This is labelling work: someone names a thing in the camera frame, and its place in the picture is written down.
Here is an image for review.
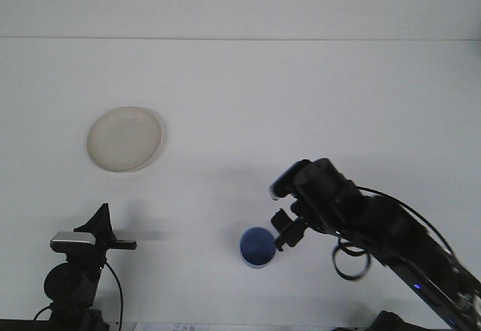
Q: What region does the pale blue cup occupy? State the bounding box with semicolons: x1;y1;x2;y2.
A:
239;226;278;269

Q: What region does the pale round plate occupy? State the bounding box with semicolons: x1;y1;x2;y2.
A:
86;105;164;174

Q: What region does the grey camera box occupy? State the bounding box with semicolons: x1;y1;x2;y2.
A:
268;159;313;202
50;231;96;254

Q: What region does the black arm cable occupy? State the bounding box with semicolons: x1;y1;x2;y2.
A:
101;260;125;326
331;184;459;283

